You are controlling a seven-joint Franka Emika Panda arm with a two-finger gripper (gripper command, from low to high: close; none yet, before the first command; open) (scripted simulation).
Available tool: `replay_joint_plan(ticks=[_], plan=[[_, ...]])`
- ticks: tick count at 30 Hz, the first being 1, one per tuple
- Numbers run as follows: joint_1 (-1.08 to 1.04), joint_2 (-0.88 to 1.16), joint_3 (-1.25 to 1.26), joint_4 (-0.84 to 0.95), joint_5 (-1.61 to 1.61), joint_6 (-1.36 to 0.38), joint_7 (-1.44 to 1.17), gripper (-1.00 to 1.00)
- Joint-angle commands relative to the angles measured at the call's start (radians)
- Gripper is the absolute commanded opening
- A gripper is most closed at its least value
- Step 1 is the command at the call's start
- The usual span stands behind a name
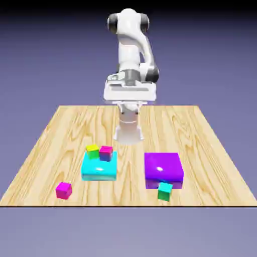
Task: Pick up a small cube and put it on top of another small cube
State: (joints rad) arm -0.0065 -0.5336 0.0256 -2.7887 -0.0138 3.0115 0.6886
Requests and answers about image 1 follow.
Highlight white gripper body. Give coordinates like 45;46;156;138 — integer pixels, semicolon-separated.
103;79;157;105

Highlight small magenta cube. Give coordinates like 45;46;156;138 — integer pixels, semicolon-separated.
55;181;73;200
99;145;113;162

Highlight small yellow cube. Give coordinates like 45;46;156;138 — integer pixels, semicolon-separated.
86;144;100;160

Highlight small teal cube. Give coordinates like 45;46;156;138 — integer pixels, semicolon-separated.
157;182;174;202

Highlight large purple box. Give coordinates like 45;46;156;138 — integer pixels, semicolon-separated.
144;152;184;190

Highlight large cyan box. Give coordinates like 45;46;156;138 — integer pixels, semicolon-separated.
81;150;118;182

